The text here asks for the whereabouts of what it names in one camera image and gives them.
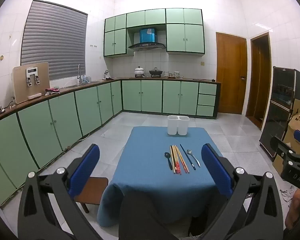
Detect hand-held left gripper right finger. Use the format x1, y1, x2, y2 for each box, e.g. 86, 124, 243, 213
201, 144, 284, 240

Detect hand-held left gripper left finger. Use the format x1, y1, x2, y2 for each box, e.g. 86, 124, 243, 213
17, 144, 104, 240

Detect steel spoon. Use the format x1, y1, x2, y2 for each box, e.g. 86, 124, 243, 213
187, 149, 201, 168

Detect dark blue chopstick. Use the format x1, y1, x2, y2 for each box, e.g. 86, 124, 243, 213
179, 144, 196, 170

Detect bundle of chopsticks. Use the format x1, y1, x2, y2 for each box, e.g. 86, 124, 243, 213
170, 145, 191, 174

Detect black spoon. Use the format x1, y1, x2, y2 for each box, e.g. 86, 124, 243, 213
164, 152, 173, 170

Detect white utensil holder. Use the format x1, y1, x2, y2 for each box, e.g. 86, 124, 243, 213
167, 115, 190, 136

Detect person's right forearm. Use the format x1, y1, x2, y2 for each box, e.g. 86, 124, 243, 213
284, 188, 300, 230

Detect cardboard box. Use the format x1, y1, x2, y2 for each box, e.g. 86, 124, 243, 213
272, 98, 300, 176

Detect small wooden stool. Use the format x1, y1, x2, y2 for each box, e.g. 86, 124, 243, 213
73, 176, 109, 213

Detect black glass cabinet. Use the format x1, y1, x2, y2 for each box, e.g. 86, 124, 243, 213
259, 66, 300, 162

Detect green base cabinets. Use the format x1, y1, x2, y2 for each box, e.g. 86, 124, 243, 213
0, 78, 222, 207

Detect blue tablecloth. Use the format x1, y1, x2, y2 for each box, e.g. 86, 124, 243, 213
97, 126, 226, 227

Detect wooden door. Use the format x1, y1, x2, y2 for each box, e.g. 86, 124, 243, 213
215, 32, 248, 116

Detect row of small jars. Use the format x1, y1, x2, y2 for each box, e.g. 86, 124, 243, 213
163, 71, 186, 79

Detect cardboard panel with white fittings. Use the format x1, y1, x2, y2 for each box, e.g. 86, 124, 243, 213
12, 62, 50, 105

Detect black cooking pot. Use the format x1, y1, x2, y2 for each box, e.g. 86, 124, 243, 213
149, 67, 163, 78

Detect grey window blind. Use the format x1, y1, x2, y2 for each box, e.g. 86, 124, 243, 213
20, 0, 88, 82

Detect blue range hood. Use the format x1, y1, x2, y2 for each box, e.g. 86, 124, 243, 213
128, 27, 166, 52

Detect wooden door frame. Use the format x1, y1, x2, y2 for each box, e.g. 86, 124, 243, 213
245, 32, 272, 131

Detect green wall cabinets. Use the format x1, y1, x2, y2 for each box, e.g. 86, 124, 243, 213
103, 8, 206, 58

